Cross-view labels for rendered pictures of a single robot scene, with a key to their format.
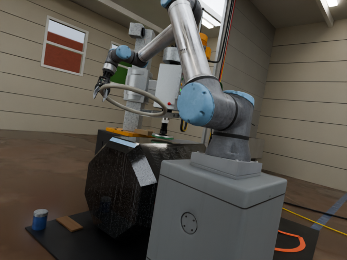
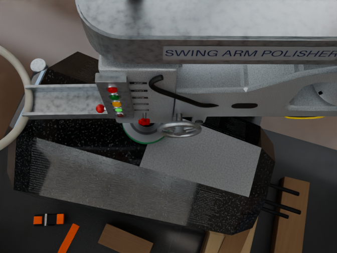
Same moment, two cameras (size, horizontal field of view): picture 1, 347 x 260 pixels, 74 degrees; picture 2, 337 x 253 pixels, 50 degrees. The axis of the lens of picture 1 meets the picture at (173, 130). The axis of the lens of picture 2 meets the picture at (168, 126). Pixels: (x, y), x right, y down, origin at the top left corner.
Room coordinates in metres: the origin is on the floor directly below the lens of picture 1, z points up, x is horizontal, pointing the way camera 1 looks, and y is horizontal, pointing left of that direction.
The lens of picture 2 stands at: (2.16, -0.41, 2.33)
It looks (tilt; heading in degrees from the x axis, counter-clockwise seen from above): 72 degrees down; 66
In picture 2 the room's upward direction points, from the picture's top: 5 degrees clockwise
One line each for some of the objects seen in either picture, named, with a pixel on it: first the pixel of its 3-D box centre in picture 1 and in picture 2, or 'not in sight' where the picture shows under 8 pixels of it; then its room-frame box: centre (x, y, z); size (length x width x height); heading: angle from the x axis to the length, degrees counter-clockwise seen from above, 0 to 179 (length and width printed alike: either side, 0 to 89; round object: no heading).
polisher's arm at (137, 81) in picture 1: (153, 90); not in sight; (2.95, 0.33, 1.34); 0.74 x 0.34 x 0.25; 84
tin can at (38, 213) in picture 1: (40, 219); (40, 69); (1.77, 0.92, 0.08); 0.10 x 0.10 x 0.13
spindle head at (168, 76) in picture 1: (172, 91); (167, 71); (2.36, 0.07, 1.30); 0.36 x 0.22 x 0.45; 161
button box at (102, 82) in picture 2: (179, 84); (117, 98); (2.18, 0.01, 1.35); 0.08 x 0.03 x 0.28; 161
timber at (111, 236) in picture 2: not in sight; (126, 242); (1.98, -0.35, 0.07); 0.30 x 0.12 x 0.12; 138
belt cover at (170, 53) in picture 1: (185, 68); (284, 15); (2.61, -0.02, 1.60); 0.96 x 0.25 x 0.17; 161
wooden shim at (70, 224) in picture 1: (69, 223); not in sight; (1.89, 0.74, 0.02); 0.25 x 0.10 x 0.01; 55
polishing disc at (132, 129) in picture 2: (162, 135); (146, 118); (2.28, 0.09, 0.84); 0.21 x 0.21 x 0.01
